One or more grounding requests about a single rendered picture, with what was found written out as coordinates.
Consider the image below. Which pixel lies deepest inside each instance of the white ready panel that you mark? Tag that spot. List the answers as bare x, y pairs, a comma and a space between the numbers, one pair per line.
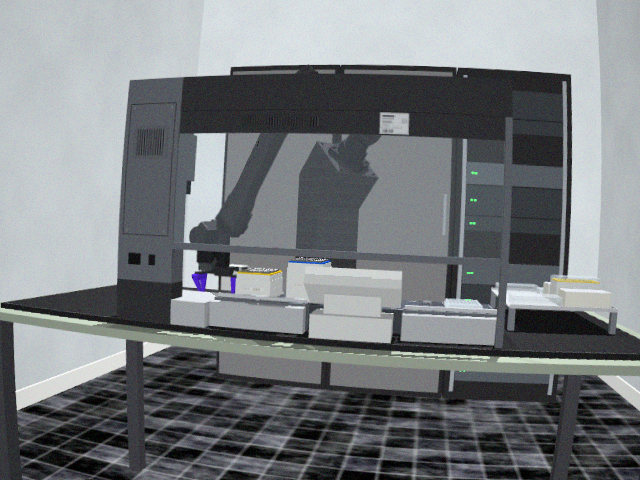
226, 281

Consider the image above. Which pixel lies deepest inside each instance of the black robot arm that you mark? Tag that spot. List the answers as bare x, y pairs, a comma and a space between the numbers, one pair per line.
222, 259

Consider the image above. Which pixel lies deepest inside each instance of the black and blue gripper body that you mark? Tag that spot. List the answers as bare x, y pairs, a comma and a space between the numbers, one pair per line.
222, 271

